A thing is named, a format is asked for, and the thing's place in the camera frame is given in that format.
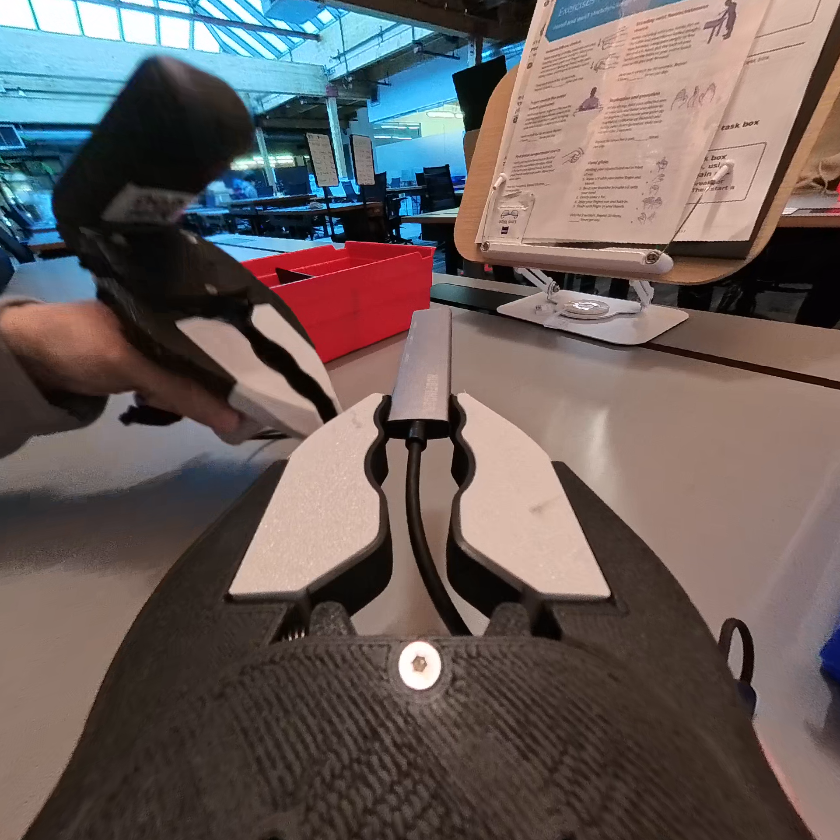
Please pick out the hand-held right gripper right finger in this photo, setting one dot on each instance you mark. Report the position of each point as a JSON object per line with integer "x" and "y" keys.
{"x": 525, "y": 512}

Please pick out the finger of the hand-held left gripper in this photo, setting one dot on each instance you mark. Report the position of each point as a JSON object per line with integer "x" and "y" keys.
{"x": 236, "y": 361}
{"x": 298, "y": 354}

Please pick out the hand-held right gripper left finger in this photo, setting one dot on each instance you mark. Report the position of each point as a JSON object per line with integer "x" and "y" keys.
{"x": 308, "y": 512}

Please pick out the grey USB hub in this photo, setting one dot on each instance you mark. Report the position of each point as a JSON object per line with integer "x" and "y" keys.
{"x": 420, "y": 374}

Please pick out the person's left forearm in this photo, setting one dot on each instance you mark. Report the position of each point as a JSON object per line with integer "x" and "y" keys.
{"x": 19, "y": 420}

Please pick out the grey desk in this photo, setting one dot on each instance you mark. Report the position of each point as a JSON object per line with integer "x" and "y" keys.
{"x": 623, "y": 426}

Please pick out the person's left hand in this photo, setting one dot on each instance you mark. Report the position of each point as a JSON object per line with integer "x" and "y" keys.
{"x": 72, "y": 348}

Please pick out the red plastic box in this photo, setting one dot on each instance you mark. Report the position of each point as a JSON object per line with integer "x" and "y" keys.
{"x": 367, "y": 295}

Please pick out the white flip board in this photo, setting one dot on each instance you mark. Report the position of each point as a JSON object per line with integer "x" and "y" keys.
{"x": 362, "y": 161}
{"x": 323, "y": 161}

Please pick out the black office chair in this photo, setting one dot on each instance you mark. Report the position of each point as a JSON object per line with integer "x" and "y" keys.
{"x": 441, "y": 187}

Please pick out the wooden document stand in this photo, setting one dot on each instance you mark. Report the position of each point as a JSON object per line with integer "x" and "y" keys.
{"x": 649, "y": 325}

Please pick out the small white card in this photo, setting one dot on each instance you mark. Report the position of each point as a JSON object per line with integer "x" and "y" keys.
{"x": 508, "y": 223}

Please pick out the black monitor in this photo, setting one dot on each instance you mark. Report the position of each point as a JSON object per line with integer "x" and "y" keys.
{"x": 479, "y": 92}

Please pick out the illustrated instruction sheet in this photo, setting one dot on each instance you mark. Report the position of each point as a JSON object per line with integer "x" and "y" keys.
{"x": 623, "y": 131}

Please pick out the white text sheet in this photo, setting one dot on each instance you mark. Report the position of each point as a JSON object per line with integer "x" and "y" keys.
{"x": 748, "y": 164}

